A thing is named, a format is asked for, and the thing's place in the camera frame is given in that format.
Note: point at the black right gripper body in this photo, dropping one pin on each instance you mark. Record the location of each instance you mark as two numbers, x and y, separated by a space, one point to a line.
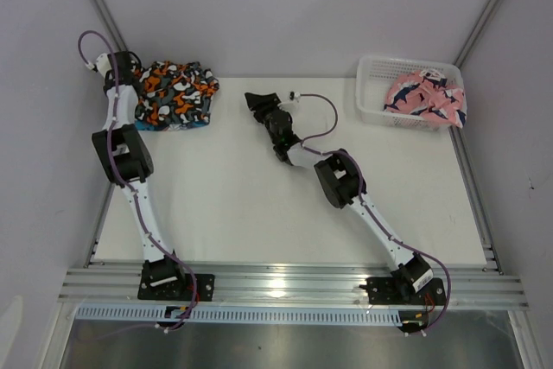
266 118

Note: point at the orange camouflage shorts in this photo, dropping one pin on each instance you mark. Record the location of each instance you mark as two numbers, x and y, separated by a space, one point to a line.
176 93

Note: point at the blue orange patterned shorts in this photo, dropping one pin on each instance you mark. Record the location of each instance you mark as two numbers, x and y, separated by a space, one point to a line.
140 125

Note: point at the pink white patterned shorts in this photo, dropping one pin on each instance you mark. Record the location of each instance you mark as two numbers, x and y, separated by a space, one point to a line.
428 94

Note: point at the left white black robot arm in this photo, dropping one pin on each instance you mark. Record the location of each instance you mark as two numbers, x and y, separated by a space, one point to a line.
127 164

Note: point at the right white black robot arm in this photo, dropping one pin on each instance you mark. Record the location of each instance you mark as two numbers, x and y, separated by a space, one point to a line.
343 185

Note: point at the white perforated plastic basket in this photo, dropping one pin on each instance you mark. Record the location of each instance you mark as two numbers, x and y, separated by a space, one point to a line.
375 75

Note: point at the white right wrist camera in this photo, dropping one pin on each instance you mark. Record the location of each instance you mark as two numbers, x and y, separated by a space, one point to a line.
292 101

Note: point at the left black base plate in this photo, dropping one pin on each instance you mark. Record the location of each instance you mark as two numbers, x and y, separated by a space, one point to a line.
190 289

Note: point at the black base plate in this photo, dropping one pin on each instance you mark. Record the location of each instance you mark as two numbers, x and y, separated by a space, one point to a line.
384 291
190 289

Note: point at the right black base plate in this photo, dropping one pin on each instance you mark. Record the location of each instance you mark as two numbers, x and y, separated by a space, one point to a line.
384 291

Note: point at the aluminium front rail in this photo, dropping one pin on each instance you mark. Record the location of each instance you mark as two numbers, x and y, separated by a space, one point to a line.
290 285

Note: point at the white slotted cable duct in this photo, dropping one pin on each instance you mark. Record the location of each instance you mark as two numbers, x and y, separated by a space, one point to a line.
244 315

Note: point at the right aluminium frame post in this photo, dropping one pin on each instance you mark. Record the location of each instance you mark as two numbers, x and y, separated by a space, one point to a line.
490 9

